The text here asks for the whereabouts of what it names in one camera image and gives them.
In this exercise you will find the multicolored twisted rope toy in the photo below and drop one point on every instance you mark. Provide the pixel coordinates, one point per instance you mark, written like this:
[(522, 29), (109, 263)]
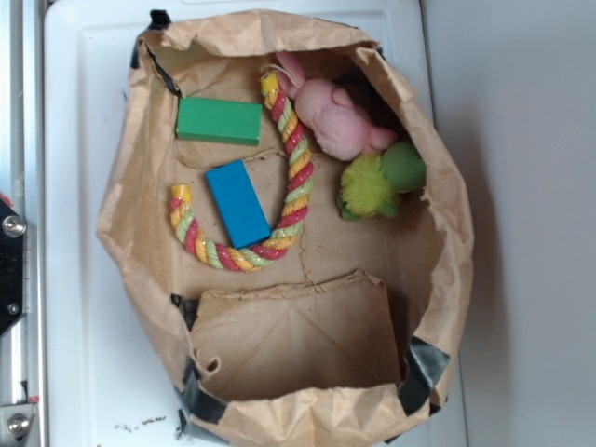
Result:
[(284, 236)]

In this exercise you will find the brown paper bag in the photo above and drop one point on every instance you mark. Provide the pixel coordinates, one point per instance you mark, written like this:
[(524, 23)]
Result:
[(311, 363)]

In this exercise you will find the blue wooden block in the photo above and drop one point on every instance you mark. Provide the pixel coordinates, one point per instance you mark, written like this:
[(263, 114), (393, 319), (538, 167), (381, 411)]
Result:
[(238, 205)]

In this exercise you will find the green fuzzy toy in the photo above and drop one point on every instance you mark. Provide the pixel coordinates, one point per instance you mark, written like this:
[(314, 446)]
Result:
[(371, 184)]

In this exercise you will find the pink plush bunny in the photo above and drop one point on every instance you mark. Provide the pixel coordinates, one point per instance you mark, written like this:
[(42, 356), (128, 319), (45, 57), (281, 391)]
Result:
[(342, 129)]

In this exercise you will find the green wooden block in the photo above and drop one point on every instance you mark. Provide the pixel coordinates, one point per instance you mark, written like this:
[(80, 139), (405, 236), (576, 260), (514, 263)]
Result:
[(212, 120)]

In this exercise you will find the black mounting bracket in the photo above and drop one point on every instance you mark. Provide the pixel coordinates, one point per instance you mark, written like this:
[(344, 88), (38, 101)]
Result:
[(13, 228)]

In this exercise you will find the aluminium frame rail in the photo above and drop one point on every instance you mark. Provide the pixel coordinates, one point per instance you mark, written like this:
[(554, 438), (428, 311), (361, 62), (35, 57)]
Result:
[(23, 351)]

